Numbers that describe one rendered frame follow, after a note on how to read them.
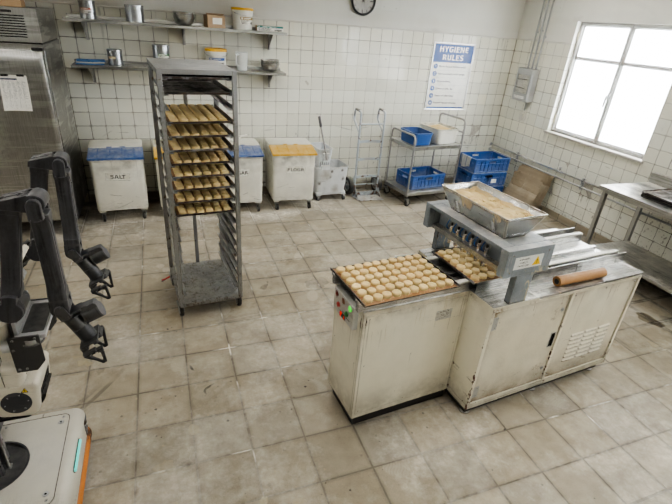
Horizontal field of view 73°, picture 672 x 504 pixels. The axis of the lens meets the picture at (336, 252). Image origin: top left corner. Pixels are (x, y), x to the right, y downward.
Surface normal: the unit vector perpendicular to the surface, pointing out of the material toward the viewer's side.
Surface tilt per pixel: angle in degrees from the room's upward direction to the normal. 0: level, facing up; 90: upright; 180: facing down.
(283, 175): 92
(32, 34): 90
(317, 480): 0
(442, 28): 90
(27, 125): 90
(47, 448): 0
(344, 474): 0
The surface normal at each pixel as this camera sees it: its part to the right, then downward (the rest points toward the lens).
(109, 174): 0.38, 0.47
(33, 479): 0.07, -0.89
